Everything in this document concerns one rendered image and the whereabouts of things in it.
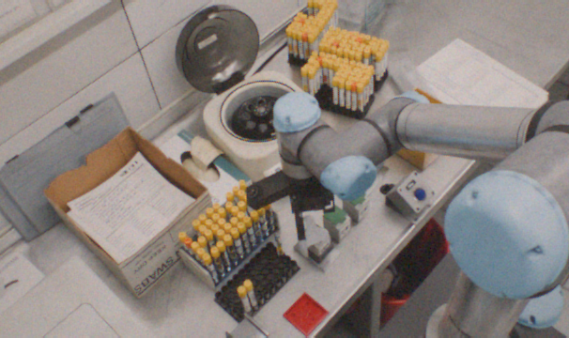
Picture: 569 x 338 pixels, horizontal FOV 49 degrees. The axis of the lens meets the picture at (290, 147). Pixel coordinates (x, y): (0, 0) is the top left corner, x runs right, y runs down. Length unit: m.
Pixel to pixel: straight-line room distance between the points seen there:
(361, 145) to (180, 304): 0.59
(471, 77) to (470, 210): 1.11
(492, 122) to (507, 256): 0.24
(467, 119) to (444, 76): 0.85
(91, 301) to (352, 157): 0.48
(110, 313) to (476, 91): 1.06
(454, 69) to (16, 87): 1.07
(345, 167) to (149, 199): 0.63
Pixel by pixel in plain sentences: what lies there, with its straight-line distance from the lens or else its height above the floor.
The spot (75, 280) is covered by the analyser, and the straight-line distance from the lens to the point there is 1.09.
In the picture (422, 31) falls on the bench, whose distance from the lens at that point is 1.84.
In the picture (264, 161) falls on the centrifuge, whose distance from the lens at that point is 1.40.
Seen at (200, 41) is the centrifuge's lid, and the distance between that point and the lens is 1.54.
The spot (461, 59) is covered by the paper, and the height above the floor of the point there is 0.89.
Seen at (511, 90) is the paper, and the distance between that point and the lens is 1.68.
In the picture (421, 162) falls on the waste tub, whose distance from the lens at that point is 1.47.
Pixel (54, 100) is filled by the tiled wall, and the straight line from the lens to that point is 1.42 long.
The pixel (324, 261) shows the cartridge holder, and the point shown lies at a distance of 1.34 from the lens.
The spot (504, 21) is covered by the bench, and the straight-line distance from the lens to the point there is 1.91.
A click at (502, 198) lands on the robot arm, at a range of 0.60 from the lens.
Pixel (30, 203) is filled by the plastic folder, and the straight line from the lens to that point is 1.51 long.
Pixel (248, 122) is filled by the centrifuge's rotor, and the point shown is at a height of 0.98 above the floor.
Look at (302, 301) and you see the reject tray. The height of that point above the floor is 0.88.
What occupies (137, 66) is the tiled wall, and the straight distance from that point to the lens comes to 1.50.
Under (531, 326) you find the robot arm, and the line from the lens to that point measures 1.02.
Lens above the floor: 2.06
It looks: 50 degrees down
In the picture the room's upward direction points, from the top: 8 degrees counter-clockwise
